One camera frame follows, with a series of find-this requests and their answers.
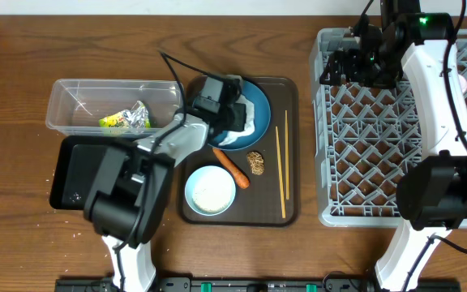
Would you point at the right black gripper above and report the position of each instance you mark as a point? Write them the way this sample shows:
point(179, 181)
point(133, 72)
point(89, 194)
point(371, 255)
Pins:
point(352, 59)

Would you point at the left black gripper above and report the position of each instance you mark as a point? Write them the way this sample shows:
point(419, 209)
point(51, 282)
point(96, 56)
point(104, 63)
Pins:
point(242, 114)

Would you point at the dark blue plate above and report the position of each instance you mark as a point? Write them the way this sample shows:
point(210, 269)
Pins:
point(262, 119)

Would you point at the white napkin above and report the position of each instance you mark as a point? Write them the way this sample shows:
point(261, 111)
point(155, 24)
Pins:
point(249, 124)

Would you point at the yellow foil snack wrapper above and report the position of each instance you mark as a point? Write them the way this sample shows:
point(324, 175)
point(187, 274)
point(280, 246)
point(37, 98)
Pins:
point(134, 120)

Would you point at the wooden chopstick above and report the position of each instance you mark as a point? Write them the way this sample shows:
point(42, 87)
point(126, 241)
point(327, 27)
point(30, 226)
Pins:
point(287, 190)
point(279, 171)

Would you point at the pink plastic cup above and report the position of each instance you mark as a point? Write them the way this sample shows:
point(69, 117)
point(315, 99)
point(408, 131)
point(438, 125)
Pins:
point(463, 83)

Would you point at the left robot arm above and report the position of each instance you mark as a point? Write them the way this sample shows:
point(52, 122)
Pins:
point(127, 233)

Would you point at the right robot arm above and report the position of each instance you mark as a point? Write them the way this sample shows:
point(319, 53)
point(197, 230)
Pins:
point(432, 197)

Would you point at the grey dishwasher rack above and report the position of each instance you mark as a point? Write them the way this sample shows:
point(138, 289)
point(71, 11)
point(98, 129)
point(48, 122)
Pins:
point(366, 139)

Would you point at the brown walnut cookie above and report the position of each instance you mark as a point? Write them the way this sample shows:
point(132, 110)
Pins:
point(256, 162)

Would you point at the orange carrot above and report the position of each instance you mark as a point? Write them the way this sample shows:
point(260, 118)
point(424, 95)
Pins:
point(238, 176)

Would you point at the brown serving tray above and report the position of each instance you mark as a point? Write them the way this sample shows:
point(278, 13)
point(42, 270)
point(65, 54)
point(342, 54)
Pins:
point(259, 204)

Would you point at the light blue bowl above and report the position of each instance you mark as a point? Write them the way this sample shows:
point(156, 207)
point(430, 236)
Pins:
point(210, 190)

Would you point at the clear plastic bin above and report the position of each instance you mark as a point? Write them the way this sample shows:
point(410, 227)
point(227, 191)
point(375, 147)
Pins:
point(76, 105)

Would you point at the black plastic bin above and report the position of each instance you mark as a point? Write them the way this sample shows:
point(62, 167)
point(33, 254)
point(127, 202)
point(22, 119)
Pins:
point(94, 170)

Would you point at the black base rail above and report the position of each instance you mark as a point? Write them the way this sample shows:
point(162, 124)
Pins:
point(182, 284)

